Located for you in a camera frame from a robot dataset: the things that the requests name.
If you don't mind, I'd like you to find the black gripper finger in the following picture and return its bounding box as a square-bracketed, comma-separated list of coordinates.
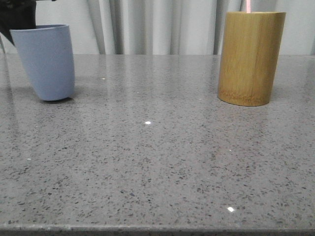
[0, 0, 36, 45]

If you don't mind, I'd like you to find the blue plastic cup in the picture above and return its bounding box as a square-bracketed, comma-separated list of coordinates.
[10, 25, 75, 101]

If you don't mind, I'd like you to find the grey pleated curtain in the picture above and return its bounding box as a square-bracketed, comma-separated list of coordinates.
[0, 0, 315, 56]

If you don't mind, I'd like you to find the bamboo chopstick holder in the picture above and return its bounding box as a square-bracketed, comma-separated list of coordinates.
[218, 11, 286, 106]

